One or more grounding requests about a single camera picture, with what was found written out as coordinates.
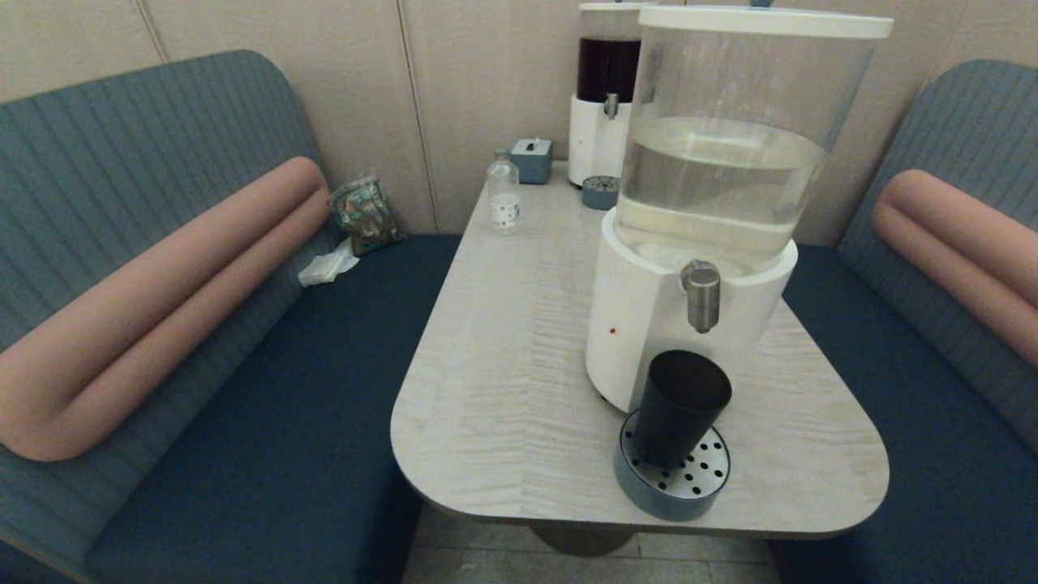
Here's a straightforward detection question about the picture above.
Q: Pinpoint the round blue drip tray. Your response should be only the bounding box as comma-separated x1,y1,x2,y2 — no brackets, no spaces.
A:
581,174,620,211
614,408,731,522

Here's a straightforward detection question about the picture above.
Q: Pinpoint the crumpled white tissue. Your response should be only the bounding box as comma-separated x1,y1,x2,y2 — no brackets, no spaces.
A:
298,238,360,287

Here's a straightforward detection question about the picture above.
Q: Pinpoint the clear water dispenser white base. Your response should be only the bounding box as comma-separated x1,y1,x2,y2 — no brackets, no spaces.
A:
585,4,894,416

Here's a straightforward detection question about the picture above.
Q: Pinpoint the small clear plastic bottle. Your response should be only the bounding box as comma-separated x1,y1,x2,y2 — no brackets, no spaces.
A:
487,148,521,235

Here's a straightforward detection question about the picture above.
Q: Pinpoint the teal upholstered bench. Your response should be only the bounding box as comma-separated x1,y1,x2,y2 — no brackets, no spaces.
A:
769,58,1038,584
0,49,463,584

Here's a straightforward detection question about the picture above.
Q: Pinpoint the black plastic cup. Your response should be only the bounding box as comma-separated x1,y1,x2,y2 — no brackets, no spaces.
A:
633,350,733,469

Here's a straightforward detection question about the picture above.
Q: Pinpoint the table pedestal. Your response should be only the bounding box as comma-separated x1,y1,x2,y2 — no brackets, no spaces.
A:
529,523,638,557

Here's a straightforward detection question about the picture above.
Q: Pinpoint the blue-grey tissue box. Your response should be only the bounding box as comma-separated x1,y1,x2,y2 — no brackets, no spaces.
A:
510,138,554,185

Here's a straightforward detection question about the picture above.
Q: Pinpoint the dark drink dispenser white base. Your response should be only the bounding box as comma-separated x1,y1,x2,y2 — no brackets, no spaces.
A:
567,2,643,187

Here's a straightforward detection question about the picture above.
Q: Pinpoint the clear snack bag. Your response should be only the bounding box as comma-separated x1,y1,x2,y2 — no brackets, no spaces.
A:
328,173,404,256

